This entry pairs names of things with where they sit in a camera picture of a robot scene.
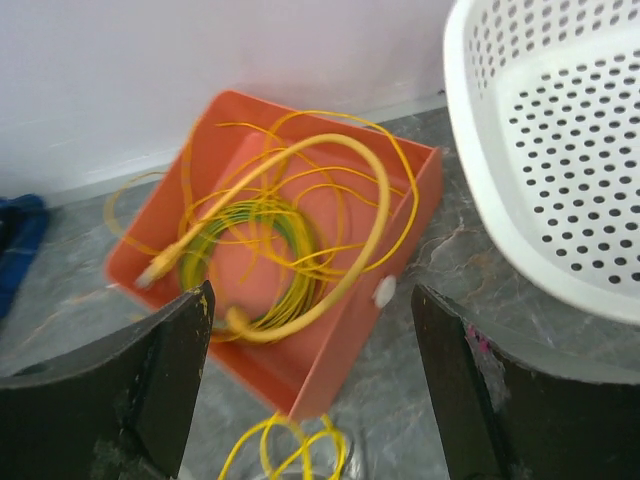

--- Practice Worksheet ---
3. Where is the yellow green wire coil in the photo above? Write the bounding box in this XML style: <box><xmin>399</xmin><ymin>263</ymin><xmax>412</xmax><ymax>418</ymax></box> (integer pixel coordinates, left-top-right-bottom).
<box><xmin>177</xmin><ymin>199</ymin><xmax>331</xmax><ymax>341</ymax></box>

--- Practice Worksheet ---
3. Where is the bright yellow wire bundle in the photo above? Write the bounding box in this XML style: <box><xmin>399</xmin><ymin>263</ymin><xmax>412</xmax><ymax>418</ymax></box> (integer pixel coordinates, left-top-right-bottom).
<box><xmin>217</xmin><ymin>412</ymin><xmax>348</xmax><ymax>480</ymax></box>

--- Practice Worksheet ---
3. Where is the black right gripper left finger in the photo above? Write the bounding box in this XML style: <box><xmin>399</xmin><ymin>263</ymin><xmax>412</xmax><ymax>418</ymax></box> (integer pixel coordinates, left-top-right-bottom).
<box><xmin>1</xmin><ymin>282</ymin><xmax>215</xmax><ymax>479</ymax></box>

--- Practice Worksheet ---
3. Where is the rounded white perforated basket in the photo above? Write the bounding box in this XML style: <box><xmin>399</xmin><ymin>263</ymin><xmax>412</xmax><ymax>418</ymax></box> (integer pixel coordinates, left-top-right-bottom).
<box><xmin>444</xmin><ymin>0</ymin><xmax>639</xmax><ymax>325</ymax></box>

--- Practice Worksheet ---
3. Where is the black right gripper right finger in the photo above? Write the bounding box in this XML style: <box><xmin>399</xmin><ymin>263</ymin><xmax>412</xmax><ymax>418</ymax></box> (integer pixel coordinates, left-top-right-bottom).
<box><xmin>411</xmin><ymin>285</ymin><xmax>639</xmax><ymax>479</ymax></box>

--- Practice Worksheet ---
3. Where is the orange plastic box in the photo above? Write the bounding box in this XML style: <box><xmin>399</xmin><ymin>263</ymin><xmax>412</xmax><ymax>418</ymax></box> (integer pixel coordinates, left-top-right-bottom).
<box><xmin>106</xmin><ymin>90</ymin><xmax>443</xmax><ymax>421</ymax></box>

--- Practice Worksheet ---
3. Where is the thick yellow ethernet cable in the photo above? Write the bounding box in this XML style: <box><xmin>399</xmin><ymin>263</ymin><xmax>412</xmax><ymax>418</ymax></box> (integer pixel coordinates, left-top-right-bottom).
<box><xmin>135</xmin><ymin>132</ymin><xmax>392</xmax><ymax>344</ymax></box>

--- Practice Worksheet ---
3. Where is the blue plaid cloth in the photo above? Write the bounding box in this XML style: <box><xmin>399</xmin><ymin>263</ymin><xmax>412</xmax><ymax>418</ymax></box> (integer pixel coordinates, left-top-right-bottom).
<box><xmin>1</xmin><ymin>194</ymin><xmax>50</xmax><ymax>319</ymax></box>

